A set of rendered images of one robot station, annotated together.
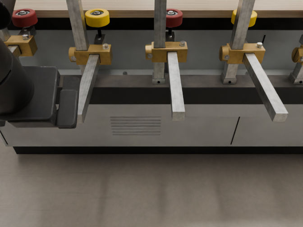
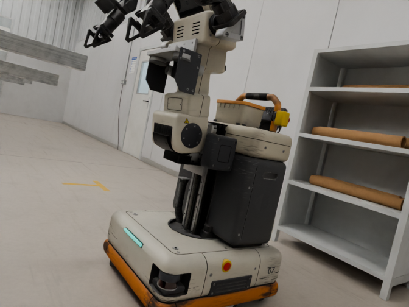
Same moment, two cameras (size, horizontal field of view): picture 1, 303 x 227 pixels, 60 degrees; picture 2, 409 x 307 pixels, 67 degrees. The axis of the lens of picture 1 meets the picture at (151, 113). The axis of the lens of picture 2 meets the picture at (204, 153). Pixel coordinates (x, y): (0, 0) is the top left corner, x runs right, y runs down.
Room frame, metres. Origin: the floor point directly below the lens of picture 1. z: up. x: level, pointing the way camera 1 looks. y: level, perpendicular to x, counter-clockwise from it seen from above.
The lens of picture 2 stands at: (0.63, 1.11, 0.76)
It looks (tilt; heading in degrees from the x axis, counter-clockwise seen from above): 4 degrees down; 233
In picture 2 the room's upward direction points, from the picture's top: 12 degrees clockwise
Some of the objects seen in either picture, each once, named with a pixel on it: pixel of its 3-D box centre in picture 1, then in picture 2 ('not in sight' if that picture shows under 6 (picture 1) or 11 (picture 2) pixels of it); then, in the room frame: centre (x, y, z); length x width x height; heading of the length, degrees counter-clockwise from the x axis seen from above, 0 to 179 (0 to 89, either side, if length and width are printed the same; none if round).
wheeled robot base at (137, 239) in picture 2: not in sight; (190, 251); (-0.30, -0.06, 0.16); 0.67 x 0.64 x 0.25; 0
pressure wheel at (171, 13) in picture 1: (170, 27); not in sight; (0.88, -0.07, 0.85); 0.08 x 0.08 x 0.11
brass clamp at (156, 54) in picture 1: (166, 52); not in sight; (0.78, -0.05, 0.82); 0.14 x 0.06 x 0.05; 90
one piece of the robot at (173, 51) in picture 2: not in sight; (174, 66); (-0.01, -0.06, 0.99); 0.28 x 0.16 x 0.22; 90
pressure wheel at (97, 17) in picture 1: (98, 27); not in sight; (0.88, 0.18, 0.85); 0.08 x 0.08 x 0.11
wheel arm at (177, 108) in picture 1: (172, 68); not in sight; (0.69, -0.07, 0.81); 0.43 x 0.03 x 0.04; 0
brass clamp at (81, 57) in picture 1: (90, 54); not in sight; (0.78, 0.20, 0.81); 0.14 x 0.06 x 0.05; 90
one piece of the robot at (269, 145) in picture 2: not in sight; (223, 169); (-0.39, -0.06, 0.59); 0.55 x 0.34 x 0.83; 90
